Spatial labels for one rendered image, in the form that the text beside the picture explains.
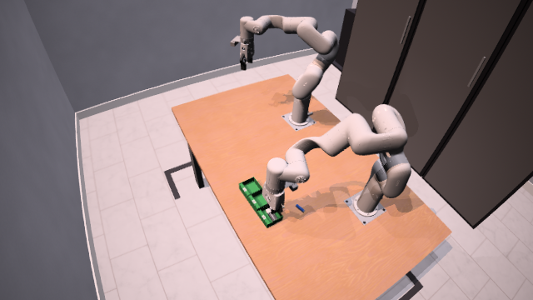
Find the green three-compartment bin rack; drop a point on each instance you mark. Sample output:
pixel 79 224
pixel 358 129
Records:
pixel 252 191

